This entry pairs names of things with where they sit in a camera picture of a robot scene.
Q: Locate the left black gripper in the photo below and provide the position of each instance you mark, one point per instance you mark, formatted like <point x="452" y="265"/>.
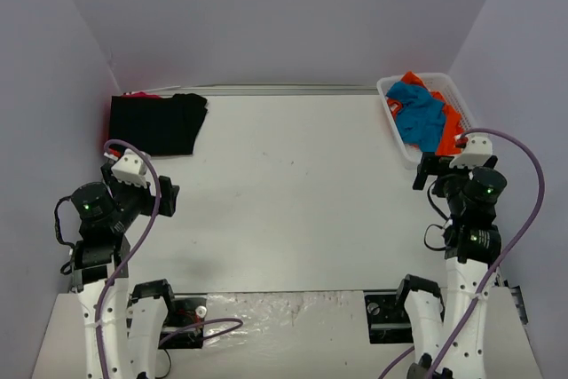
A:
<point x="166" y="195"/>

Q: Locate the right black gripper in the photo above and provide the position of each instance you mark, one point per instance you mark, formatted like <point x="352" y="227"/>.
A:
<point x="428" y="168"/>

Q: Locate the blue t shirt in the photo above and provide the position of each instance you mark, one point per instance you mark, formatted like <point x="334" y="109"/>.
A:
<point x="420" y="121"/>

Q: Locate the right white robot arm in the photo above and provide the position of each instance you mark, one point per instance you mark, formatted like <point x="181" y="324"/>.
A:
<point x="448" y="326"/>

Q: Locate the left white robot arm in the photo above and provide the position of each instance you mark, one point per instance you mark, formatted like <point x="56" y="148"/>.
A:
<point x="122" y="324"/>

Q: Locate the orange t shirt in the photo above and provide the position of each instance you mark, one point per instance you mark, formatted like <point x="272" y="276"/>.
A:
<point x="453" y="126"/>

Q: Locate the folded black t shirt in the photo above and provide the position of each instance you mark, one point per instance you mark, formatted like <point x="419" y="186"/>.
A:
<point x="159" y="127"/>

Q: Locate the white plastic basket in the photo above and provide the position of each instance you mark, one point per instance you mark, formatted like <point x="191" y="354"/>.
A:
<point x="409" y="155"/>

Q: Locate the folded pink t shirt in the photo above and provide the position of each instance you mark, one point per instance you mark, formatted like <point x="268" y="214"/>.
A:
<point x="140" y="95"/>

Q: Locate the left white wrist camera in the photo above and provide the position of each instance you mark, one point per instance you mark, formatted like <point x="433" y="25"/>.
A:
<point x="130" y="170"/>

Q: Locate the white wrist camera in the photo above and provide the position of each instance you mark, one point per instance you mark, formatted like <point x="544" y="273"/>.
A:
<point x="476" y="150"/>
<point x="130" y="170"/>

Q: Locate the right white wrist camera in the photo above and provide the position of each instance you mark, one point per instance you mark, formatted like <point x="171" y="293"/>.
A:
<point x="476" y="150"/>

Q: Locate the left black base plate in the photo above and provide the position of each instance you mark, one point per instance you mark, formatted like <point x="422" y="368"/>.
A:
<point x="187" y="310"/>

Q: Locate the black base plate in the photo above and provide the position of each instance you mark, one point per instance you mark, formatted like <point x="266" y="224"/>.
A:
<point x="187" y="310"/>
<point x="387" y="323"/>

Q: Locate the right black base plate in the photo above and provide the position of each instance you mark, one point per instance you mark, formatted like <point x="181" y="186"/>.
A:
<point x="387" y="323"/>

